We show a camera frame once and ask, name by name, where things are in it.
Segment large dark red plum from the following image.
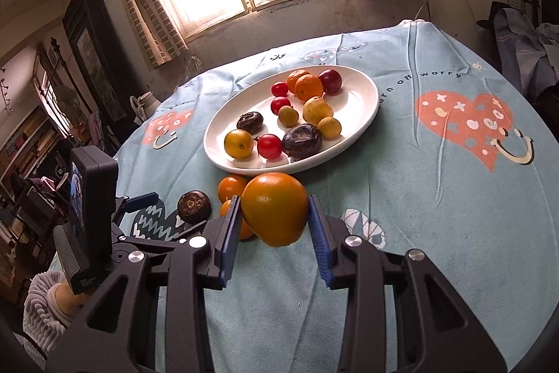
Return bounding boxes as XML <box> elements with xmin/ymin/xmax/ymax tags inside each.
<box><xmin>318</xmin><ymin>69</ymin><xmax>342</xmax><ymax>95</ymax></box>

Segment orange mandarin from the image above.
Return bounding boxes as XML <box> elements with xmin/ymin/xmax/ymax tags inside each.
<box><xmin>294</xmin><ymin>74</ymin><xmax>325</xmax><ymax>102</ymax></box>
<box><xmin>286</xmin><ymin>69</ymin><xmax>313</xmax><ymax>94</ymax></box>

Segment dark brown passion fruit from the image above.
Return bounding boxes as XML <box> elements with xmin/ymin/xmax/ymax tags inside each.
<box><xmin>177</xmin><ymin>190</ymin><xmax>212</xmax><ymax>224</ymax></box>

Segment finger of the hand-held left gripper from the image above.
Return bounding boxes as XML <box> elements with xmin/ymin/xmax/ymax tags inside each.
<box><xmin>114</xmin><ymin>192</ymin><xmax>160</xmax><ymax>223</ymax></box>
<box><xmin>114</xmin><ymin>221</ymin><xmax>207</xmax><ymax>256</ymax></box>

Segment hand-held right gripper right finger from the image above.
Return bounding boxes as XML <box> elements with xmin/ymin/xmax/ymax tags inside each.
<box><xmin>308</xmin><ymin>194</ymin><xmax>507</xmax><ymax>373</ymax></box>

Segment white jug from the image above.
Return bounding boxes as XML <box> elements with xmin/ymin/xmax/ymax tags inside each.
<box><xmin>130</xmin><ymin>90</ymin><xmax>160</xmax><ymax>124</ymax></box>

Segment white oval plate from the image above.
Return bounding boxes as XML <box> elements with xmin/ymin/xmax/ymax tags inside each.
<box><xmin>203</xmin><ymin>65</ymin><xmax>380</xmax><ymax>175</ymax></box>

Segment standing fan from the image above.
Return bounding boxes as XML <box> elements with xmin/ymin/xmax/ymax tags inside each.
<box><xmin>55</xmin><ymin>87</ymin><xmax>86</xmax><ymax>138</ymax></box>

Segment dark framed picture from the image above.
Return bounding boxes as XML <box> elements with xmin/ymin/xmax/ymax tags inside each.
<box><xmin>62</xmin><ymin>0</ymin><xmax>132</xmax><ymax>138</ymax></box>

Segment small yellow plum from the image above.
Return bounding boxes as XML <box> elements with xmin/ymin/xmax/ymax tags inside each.
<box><xmin>317</xmin><ymin>116</ymin><xmax>341</xmax><ymax>139</ymax></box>
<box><xmin>278</xmin><ymin>106</ymin><xmax>300</xmax><ymax>127</ymax></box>

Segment light blue printed tablecloth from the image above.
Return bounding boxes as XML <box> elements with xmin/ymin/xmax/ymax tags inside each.
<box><xmin>46</xmin><ymin>19</ymin><xmax>559</xmax><ymax>373</ymax></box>

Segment medium red tomato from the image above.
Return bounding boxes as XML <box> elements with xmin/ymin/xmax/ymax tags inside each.
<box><xmin>257</xmin><ymin>134</ymin><xmax>283</xmax><ymax>160</ymax></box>

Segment yellow orange citrus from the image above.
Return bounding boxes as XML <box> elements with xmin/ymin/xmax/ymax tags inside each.
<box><xmin>224</xmin><ymin>129</ymin><xmax>255</xmax><ymax>160</ymax></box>

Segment pale yellow pear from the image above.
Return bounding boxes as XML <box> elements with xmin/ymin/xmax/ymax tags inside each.
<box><xmin>303</xmin><ymin>96</ymin><xmax>334</xmax><ymax>126</ymax></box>

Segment person's left forearm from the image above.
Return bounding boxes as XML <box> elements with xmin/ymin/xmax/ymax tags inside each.
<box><xmin>23</xmin><ymin>270</ymin><xmax>90</xmax><ymax>358</ymax></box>

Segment wooden bookshelf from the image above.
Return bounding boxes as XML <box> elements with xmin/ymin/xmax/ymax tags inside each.
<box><xmin>0</xmin><ymin>106</ymin><xmax>66</xmax><ymax>199</ymax></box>

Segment grey clothes pile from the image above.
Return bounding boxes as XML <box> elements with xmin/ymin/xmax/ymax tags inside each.
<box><xmin>491</xmin><ymin>1</ymin><xmax>559</xmax><ymax>94</ymax></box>

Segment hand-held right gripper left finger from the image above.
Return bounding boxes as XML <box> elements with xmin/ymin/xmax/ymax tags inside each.
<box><xmin>46</xmin><ymin>194</ymin><xmax>243</xmax><ymax>373</ymax></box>

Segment large dark brown water chestnut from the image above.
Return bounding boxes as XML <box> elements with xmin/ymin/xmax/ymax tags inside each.
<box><xmin>282</xmin><ymin>124</ymin><xmax>323</xmax><ymax>162</ymax></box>

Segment orange persimmon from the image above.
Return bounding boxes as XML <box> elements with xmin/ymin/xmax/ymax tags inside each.
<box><xmin>217</xmin><ymin>175</ymin><xmax>249</xmax><ymax>203</ymax></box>
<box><xmin>219</xmin><ymin>199</ymin><xmax>256</xmax><ymax>241</ymax></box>
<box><xmin>241</xmin><ymin>172</ymin><xmax>309</xmax><ymax>248</ymax></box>

